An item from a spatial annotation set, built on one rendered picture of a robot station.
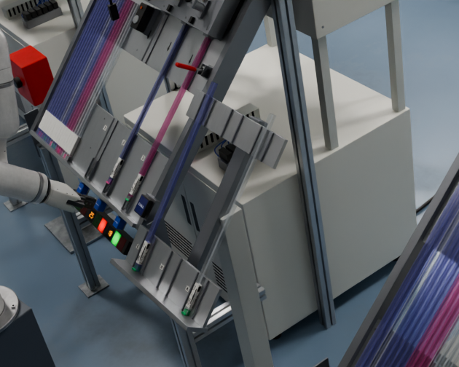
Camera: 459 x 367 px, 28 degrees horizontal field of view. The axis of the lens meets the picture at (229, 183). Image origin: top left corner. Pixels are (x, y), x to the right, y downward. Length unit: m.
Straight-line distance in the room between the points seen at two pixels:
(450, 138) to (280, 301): 1.26
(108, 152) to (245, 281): 0.58
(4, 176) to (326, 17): 0.95
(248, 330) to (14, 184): 0.71
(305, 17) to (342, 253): 0.83
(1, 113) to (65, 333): 1.16
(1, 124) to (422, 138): 2.01
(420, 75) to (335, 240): 1.51
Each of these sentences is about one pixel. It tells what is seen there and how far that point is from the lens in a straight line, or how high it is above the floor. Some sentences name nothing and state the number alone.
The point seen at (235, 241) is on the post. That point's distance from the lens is 2.24.
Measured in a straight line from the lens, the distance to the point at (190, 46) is 2.47.
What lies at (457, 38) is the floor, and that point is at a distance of 4.52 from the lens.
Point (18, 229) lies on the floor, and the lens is 3.81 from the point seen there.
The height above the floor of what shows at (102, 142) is 0.80.
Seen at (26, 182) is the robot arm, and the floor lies 0.90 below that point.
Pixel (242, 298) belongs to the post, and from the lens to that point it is 2.36.
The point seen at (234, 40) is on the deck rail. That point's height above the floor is 1.11.
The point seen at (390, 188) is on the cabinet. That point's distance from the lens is 2.98.
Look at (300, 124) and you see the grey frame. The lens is 2.53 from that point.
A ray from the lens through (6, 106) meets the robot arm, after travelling 2.33.
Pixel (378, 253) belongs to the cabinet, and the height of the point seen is 0.13.
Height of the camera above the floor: 2.20
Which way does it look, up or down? 36 degrees down
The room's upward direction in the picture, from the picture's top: 12 degrees counter-clockwise
